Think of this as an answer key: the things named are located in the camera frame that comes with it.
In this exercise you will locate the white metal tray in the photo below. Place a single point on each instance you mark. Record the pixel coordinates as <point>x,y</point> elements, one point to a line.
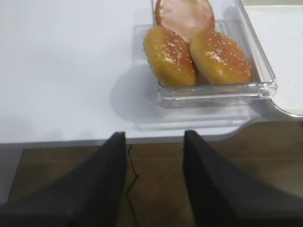
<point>279,28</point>

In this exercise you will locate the left sesame bun top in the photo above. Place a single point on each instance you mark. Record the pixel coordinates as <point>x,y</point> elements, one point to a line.
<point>169,58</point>

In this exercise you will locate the clear plastic bun container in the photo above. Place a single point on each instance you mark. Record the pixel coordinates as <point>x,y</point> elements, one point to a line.
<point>205,106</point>

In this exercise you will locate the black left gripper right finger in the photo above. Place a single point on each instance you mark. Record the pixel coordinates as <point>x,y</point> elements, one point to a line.
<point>223,195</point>

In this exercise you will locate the smooth bun bottom in container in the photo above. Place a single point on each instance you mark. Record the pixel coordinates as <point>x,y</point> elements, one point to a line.
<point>185,17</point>

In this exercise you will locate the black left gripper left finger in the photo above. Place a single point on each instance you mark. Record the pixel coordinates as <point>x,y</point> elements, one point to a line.
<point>88,196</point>

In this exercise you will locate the right sesame bun top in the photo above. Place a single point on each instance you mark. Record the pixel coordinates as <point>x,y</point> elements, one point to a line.
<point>219,58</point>

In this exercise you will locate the sesame bun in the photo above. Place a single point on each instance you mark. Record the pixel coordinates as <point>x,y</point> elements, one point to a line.
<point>169,58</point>
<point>219,58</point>

